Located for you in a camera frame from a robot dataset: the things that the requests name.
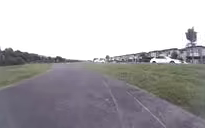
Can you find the grey asphalt path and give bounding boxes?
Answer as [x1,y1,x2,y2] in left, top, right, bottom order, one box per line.
[0,62,205,128]

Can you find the white car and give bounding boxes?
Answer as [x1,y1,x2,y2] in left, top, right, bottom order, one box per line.
[149,55,183,65]

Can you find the row of trees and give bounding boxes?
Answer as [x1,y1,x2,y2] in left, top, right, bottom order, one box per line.
[0,43,85,67]

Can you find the distant vehicles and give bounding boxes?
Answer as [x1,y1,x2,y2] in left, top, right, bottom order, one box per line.
[92,57,107,64]

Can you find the tall tree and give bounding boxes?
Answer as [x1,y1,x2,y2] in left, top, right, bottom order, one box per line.
[185,26,198,48]

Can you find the row of houses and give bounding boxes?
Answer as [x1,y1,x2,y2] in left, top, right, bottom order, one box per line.
[109,45,205,65]

